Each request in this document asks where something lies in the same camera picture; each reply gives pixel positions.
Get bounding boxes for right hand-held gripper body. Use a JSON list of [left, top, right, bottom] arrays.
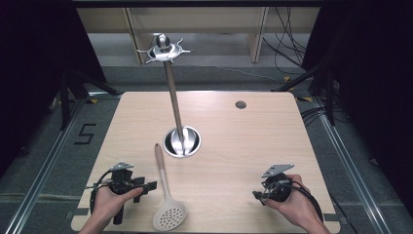
[[260, 163, 295, 203]]

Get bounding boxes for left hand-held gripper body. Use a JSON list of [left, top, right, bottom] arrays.
[[109, 161, 146, 226]]

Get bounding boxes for beige slotted skimmer spoon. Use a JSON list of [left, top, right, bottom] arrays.
[[152, 142, 188, 232]]

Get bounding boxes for metal utensil stand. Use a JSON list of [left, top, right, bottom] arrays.
[[135, 32, 203, 159]]

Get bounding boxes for person's left hand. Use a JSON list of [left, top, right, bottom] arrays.
[[92, 185, 144, 226]]

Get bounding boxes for person's right hand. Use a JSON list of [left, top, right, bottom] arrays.
[[263, 174, 323, 229]]

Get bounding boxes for black tripod stand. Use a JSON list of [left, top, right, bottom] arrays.
[[58, 68, 122, 132], [272, 59, 339, 127]]

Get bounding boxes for black curtain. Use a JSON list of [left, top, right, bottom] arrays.
[[0, 0, 108, 178], [301, 0, 413, 209]]

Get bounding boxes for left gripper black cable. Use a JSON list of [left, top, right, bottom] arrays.
[[89, 169, 115, 215]]

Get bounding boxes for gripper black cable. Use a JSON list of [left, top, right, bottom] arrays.
[[285, 179, 325, 224], [89, 169, 115, 215]]

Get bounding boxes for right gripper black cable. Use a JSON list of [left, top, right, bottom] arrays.
[[285, 179, 325, 224]]

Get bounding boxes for metal floor rail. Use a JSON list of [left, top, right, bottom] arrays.
[[2, 97, 86, 234], [312, 97, 393, 234]]

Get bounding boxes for black floor cables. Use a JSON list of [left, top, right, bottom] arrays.
[[300, 105, 329, 127]]

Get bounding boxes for hanging black cables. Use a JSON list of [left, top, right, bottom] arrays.
[[262, 7, 309, 71]]

